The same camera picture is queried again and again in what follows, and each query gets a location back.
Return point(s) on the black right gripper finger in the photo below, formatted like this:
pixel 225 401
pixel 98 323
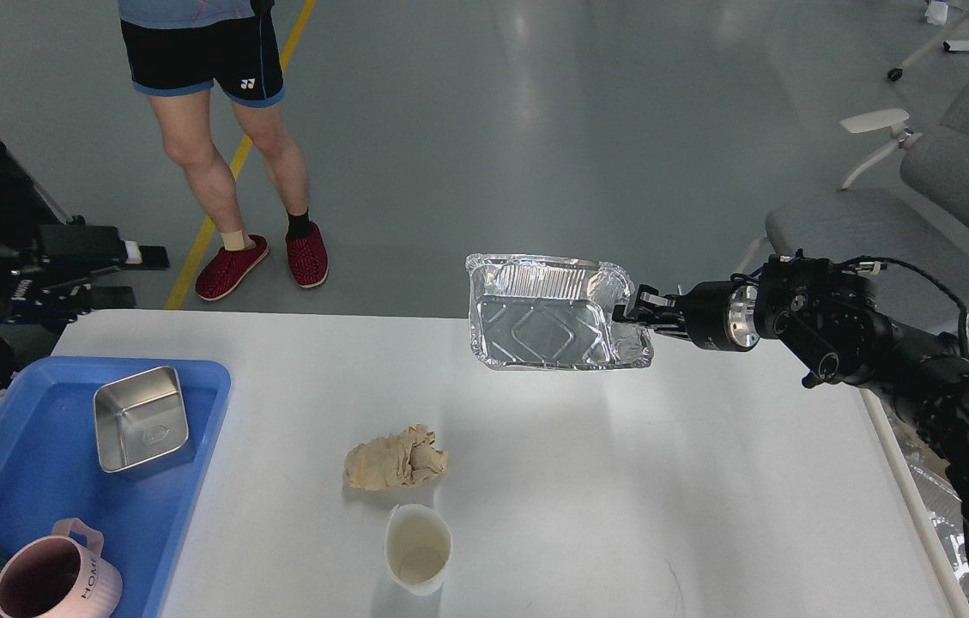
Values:
pixel 663 320
pixel 649 302

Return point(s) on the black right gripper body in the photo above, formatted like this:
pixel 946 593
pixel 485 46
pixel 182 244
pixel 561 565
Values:
pixel 720 315

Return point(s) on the aluminium foil tray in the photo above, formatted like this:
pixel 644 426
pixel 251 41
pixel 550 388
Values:
pixel 535 312

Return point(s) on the brown paper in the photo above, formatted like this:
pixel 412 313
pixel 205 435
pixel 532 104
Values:
pixel 405 459

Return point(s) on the white paper cup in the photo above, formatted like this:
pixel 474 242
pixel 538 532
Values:
pixel 418 548

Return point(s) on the stainless steel tray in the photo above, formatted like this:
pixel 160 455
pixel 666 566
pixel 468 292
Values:
pixel 140 425

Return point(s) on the pink ribbed mug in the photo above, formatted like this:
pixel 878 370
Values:
pixel 61 575

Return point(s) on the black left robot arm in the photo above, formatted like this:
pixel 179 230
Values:
pixel 54 280

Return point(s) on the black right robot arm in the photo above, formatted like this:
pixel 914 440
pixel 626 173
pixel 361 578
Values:
pixel 824 312

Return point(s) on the grey office chair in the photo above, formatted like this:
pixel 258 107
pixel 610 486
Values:
pixel 874 222

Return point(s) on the foil tray in bin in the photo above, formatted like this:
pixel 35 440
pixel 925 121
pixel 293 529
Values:
pixel 943 506

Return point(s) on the cream plastic bin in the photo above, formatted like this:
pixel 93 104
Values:
pixel 956 601

